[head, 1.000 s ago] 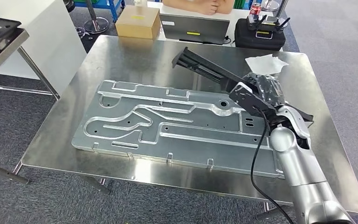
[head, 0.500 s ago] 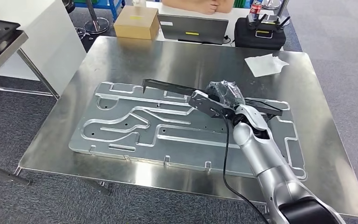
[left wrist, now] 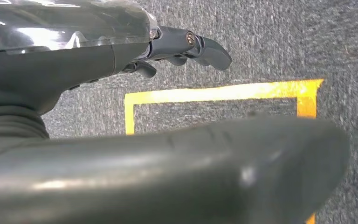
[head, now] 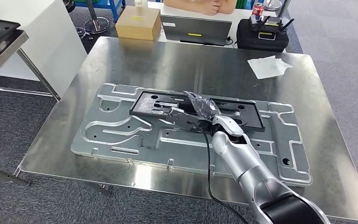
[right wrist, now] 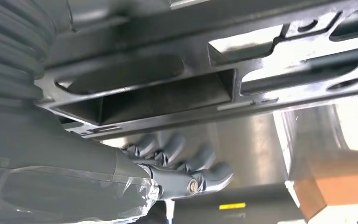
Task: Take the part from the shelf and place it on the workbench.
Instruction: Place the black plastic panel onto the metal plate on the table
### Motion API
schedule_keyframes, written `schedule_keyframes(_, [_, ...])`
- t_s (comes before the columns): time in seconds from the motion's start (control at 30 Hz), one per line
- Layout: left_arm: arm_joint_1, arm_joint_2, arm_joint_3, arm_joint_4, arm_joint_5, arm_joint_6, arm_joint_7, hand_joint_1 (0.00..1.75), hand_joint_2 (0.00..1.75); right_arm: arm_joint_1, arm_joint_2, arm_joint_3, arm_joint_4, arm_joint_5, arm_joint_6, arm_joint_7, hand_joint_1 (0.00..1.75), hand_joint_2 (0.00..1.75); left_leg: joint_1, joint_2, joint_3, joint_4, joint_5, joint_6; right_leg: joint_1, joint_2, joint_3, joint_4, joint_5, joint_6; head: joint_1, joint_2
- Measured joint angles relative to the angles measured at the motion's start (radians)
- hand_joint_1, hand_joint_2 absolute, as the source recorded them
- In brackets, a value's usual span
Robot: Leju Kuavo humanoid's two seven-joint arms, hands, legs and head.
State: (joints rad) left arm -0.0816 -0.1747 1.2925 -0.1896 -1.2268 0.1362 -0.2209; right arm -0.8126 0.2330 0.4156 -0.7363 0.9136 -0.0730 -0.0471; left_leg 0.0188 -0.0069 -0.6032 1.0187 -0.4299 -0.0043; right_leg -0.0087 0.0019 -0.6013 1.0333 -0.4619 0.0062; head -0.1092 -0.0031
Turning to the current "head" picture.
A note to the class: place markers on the person's hand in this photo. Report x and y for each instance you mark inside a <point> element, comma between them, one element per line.
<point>211,7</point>

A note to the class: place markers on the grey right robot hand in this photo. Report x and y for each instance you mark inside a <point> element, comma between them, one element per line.
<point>205,108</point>

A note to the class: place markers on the black plastic plate bracket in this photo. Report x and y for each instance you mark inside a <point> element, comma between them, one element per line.
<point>142,106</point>

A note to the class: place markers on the person's right forearm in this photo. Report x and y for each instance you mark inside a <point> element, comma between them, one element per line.
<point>182,4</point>

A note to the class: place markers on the person's left forearm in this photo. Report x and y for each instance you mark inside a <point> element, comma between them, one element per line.
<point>228,4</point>

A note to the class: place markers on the stainless steel workbench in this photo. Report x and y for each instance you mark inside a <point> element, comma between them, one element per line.
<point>197,61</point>

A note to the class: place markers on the grey laptop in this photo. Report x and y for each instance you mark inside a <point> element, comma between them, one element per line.
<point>194,29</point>

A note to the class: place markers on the white desk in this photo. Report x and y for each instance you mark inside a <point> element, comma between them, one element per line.
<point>240,14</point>

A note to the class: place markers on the green plastic crate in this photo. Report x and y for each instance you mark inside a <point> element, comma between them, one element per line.
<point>242,3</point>

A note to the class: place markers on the red soda can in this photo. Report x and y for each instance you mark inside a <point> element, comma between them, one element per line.
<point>258,9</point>

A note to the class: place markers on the black carrying case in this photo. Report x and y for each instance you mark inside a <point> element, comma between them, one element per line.
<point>259,44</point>

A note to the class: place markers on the black controller with antennas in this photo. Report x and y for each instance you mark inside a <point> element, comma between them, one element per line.
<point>270,24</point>

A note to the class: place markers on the chrome stanchion with round base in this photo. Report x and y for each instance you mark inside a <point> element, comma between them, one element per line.
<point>97,24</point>
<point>273,4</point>

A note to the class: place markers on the white tissue paper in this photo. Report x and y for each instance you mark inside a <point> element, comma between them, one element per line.
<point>268,66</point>

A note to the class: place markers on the brown cardboard box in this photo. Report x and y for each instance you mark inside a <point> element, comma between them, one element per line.
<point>137,26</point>

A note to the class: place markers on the stamped grey metal panel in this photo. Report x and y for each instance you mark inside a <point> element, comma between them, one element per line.
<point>120,145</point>

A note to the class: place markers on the white cabinet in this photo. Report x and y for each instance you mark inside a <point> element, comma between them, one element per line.
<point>43,31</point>

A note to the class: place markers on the stainless steel side table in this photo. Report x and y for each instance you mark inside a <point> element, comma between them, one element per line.
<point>15,51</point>

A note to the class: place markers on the grey metal bar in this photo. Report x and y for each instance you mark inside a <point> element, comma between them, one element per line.
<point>6,174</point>

